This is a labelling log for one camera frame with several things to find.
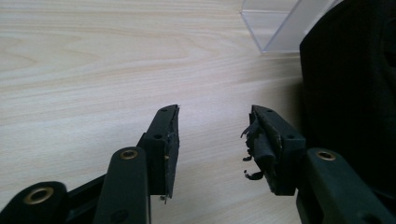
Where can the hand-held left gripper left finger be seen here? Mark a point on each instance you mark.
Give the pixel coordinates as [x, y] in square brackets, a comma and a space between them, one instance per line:
[163, 146]

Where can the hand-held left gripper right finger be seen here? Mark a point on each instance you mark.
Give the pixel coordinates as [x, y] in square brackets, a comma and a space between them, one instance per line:
[277, 149]

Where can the black fabric object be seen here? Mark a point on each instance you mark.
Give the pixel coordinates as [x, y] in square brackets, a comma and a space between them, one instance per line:
[348, 93]

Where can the clear plastic container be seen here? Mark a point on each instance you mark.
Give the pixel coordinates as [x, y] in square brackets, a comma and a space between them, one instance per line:
[274, 25]

